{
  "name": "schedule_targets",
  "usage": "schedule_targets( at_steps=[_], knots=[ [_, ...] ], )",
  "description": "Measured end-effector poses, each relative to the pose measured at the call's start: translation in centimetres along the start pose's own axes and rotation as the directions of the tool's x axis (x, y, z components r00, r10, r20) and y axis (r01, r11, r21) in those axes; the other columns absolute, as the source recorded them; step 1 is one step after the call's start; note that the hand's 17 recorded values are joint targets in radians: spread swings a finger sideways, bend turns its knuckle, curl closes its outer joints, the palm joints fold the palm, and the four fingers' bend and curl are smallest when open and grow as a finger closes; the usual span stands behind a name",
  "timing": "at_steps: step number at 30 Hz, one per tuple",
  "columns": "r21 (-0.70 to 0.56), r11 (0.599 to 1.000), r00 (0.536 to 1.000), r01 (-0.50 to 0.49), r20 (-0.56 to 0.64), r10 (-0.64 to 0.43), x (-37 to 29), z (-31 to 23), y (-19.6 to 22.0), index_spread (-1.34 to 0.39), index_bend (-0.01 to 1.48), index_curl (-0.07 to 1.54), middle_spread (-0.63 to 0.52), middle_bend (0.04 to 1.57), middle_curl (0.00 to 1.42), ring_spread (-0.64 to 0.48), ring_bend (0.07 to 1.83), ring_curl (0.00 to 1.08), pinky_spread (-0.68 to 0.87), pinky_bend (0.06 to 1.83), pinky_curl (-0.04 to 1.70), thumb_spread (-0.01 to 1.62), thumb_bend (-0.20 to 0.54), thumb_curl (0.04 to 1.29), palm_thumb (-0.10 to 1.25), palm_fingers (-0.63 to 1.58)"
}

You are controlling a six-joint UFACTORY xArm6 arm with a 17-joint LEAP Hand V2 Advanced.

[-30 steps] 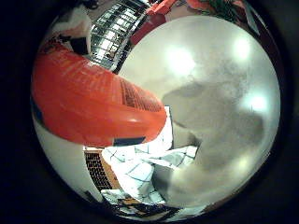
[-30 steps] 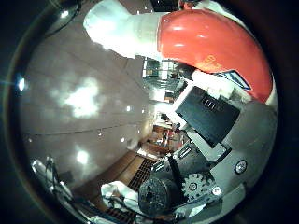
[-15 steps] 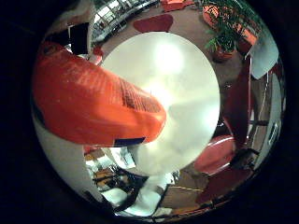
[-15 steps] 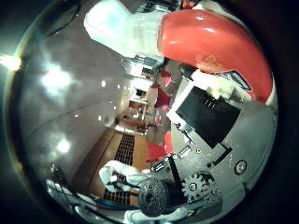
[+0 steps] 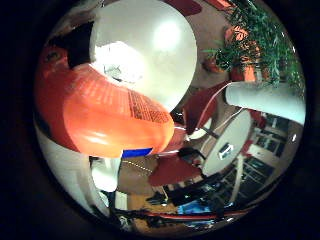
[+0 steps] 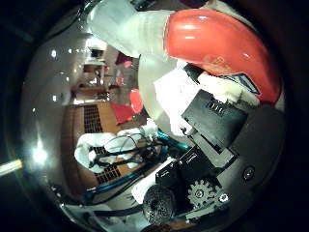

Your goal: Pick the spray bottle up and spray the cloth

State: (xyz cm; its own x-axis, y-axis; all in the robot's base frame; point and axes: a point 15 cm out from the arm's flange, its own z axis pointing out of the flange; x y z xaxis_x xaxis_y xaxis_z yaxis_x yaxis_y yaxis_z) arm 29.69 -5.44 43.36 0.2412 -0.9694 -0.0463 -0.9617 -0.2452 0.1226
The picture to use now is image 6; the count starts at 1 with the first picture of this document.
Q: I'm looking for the white checked cloth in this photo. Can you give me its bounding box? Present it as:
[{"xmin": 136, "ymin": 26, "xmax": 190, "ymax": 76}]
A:
[{"xmin": 154, "ymin": 67, "xmax": 201, "ymax": 137}]

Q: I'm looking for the round red chair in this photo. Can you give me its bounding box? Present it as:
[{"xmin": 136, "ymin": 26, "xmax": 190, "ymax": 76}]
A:
[{"xmin": 128, "ymin": 88, "xmax": 145, "ymax": 115}]

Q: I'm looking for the dark red chair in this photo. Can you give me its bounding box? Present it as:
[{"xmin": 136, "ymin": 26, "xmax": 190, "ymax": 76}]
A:
[{"xmin": 115, "ymin": 51, "xmax": 133, "ymax": 69}]

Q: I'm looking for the wooden cabinet with grille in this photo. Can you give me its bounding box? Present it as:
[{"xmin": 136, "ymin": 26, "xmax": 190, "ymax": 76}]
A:
[{"xmin": 62, "ymin": 101, "xmax": 153, "ymax": 194}]

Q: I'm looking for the black cable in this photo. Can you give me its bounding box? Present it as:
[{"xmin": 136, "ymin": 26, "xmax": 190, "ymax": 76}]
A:
[{"xmin": 93, "ymin": 133, "xmax": 163, "ymax": 170}]

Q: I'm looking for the white robot body with cables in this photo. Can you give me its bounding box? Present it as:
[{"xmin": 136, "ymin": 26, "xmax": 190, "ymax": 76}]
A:
[{"xmin": 81, "ymin": 130, "xmax": 192, "ymax": 202}]

